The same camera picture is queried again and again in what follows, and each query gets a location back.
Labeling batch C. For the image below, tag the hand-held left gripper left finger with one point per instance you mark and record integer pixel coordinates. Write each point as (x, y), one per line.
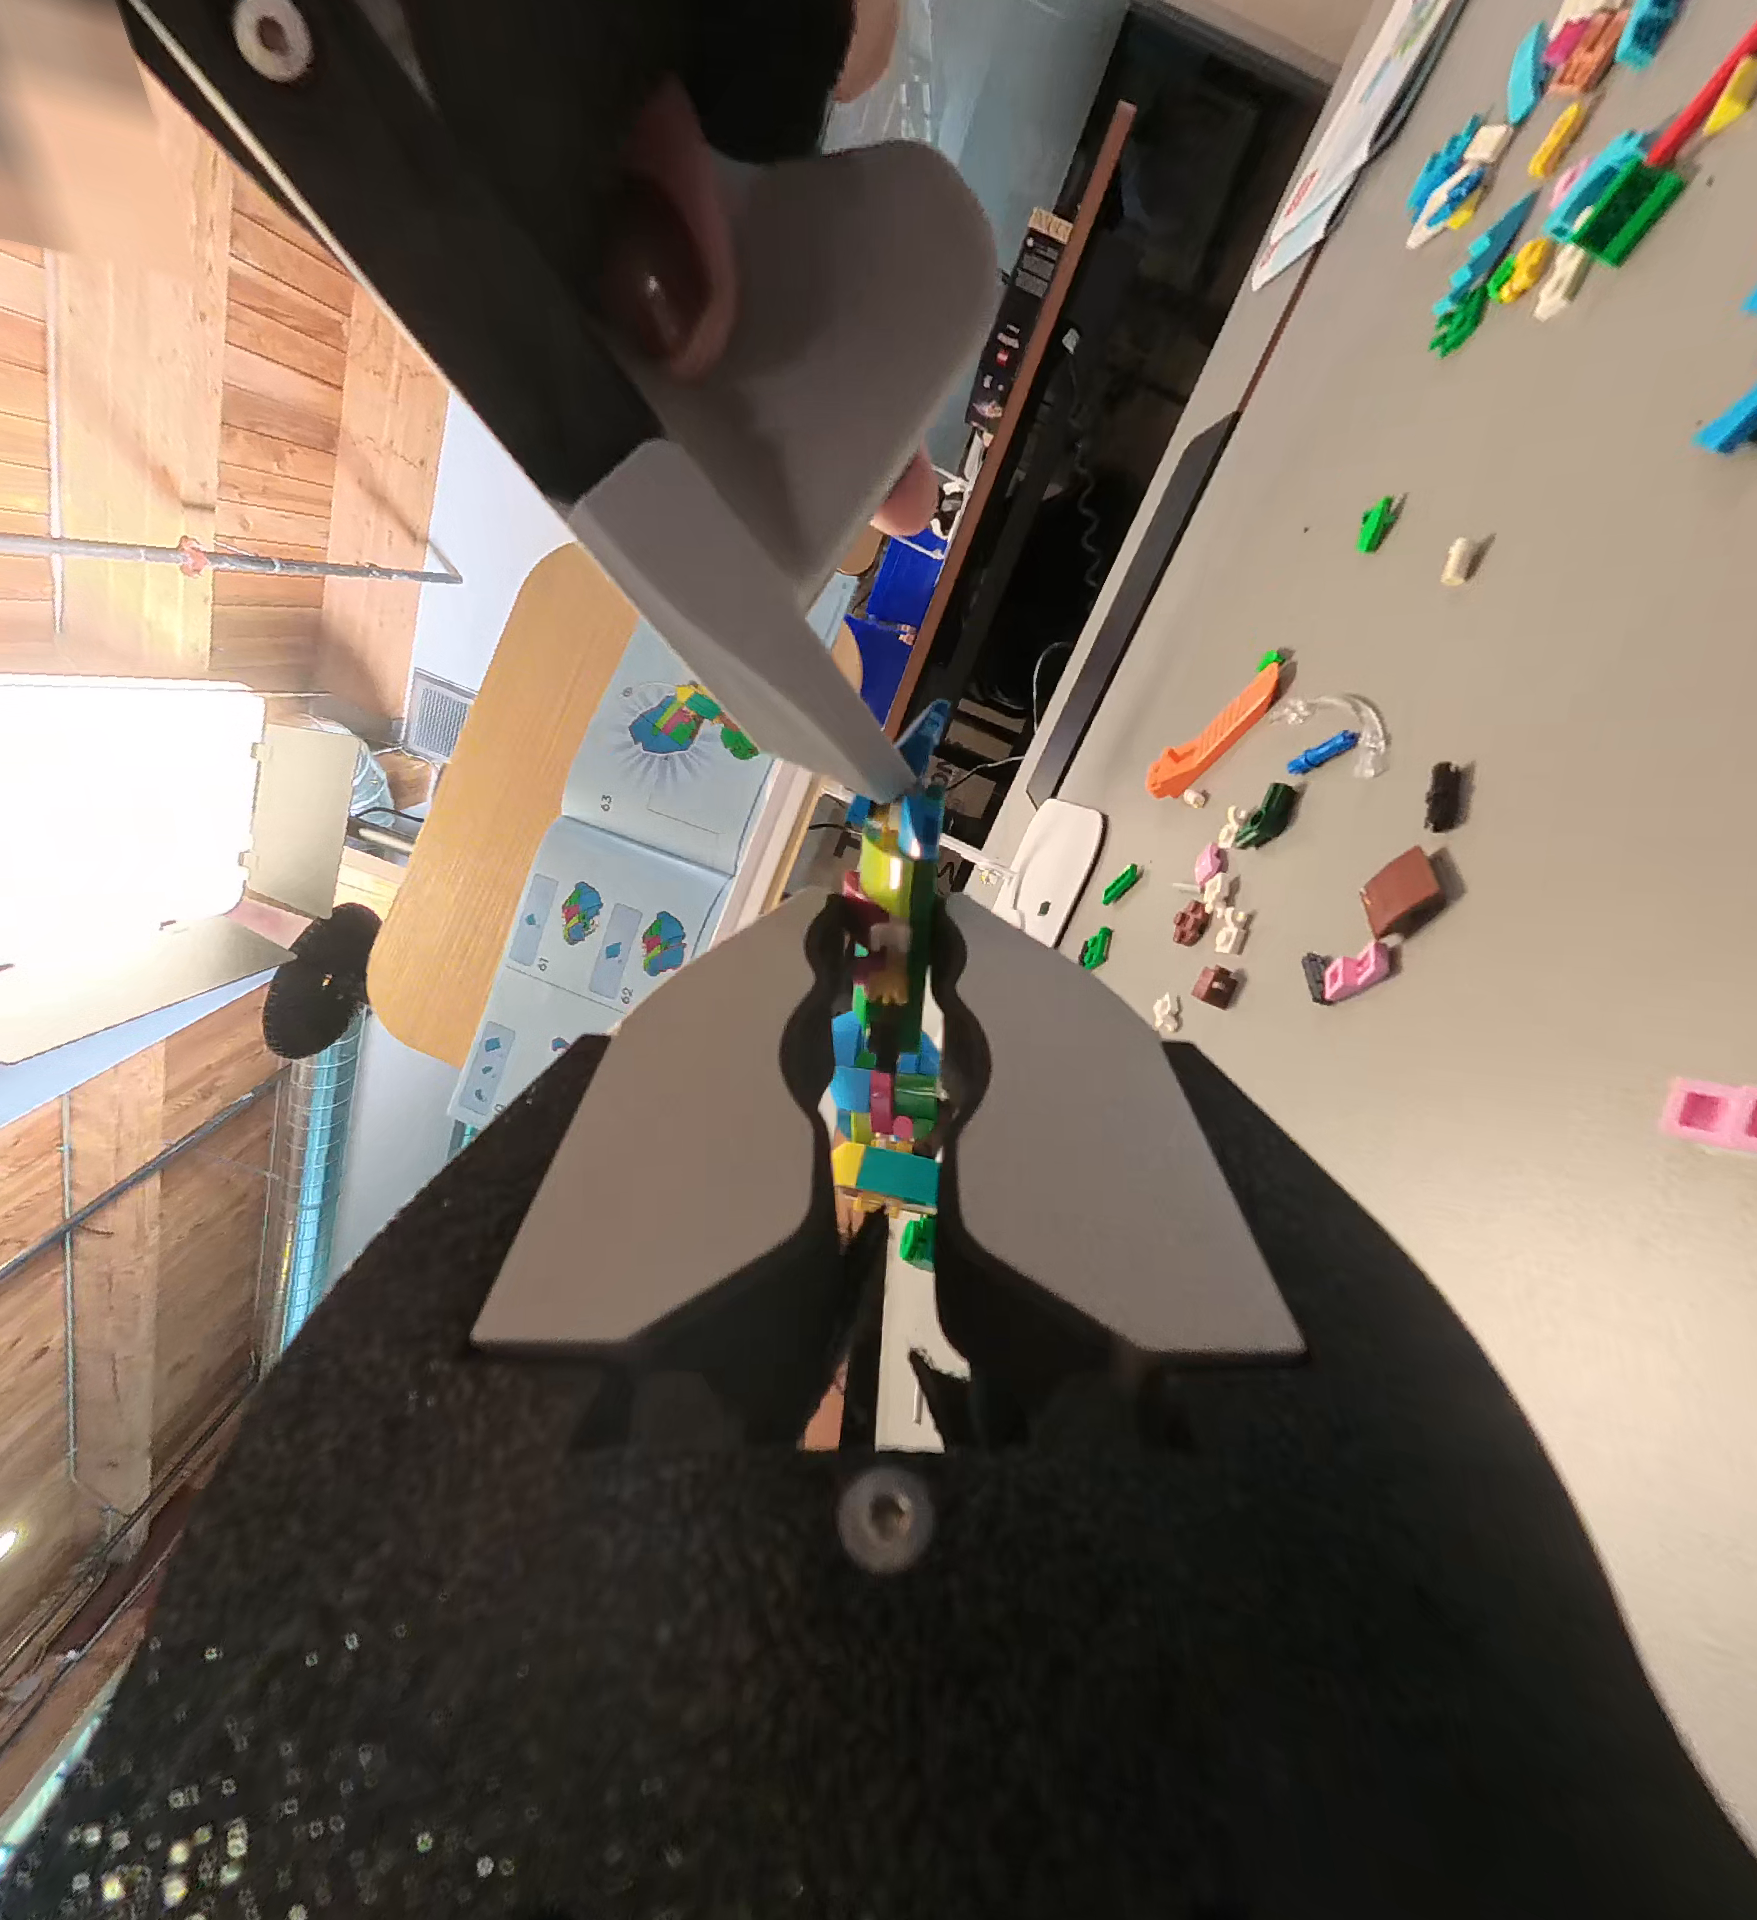
(668, 1155)

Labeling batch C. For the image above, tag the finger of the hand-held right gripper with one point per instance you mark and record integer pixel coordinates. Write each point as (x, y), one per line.
(715, 600)

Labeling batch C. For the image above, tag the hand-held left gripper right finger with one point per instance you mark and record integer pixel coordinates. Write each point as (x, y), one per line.
(1119, 1185)

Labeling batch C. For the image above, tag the small blue lego slope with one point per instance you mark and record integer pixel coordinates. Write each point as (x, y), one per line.
(920, 744)

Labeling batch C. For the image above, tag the colourful lego model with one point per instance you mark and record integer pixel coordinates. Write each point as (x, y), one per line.
(886, 900)

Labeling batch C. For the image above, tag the scattered small lego pieces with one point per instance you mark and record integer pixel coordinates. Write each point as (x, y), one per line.
(1216, 983)

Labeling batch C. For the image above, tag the open lego instruction booklet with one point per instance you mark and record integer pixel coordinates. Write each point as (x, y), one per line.
(624, 900)

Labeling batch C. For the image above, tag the pink and black lego piece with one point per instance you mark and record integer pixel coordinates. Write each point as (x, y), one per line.
(1352, 973)

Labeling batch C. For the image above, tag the dark green lego piece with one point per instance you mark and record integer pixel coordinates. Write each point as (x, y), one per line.
(1275, 810)

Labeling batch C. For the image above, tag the brown lego slope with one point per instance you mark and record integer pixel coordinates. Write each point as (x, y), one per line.
(1405, 891)

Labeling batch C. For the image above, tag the small blue lego bar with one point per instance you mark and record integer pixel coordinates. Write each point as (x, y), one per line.
(1321, 749)

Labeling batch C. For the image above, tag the clear curved lego piece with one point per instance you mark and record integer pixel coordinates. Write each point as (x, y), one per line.
(1377, 744)

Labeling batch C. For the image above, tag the pink lego brick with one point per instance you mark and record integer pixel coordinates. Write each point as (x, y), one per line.
(1749, 1118)

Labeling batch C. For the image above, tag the white lego piece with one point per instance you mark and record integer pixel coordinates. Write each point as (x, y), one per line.
(1463, 560)

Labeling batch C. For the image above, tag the lego instruction leaflets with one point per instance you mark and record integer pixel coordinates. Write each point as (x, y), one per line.
(1357, 128)

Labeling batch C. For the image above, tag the pile of loose lego pieces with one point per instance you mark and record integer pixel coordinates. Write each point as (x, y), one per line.
(1600, 196)

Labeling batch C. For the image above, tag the red lego bar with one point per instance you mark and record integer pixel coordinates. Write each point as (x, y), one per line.
(1718, 74)

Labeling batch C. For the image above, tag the person's right hand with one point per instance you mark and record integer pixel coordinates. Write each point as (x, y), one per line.
(682, 239)

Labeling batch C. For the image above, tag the blue storage bin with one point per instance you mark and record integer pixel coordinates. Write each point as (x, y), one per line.
(911, 579)
(882, 661)

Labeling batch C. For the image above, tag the wooden book stand board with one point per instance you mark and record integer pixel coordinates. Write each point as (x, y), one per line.
(488, 780)

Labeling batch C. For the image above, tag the white book stand base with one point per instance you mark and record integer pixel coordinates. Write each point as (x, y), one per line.
(1054, 886)

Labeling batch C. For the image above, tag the black round fan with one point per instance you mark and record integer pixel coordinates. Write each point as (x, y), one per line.
(316, 975)

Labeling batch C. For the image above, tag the black equipment case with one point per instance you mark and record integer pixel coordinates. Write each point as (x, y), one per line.
(1027, 284)

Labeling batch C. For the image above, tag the metal ceiling pipe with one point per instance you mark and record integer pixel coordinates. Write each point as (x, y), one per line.
(99, 550)

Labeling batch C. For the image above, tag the orange brick separator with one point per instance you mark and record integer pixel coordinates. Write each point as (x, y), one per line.
(1216, 736)

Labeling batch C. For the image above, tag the wooden side desk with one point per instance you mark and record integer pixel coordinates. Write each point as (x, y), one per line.
(1083, 224)

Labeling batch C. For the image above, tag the studio light panel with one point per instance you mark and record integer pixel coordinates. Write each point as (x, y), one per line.
(68, 855)

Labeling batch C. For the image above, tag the wall vent grille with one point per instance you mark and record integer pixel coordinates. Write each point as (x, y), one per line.
(442, 711)

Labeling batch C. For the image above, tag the metal air duct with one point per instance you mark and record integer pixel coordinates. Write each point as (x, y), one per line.
(316, 1185)

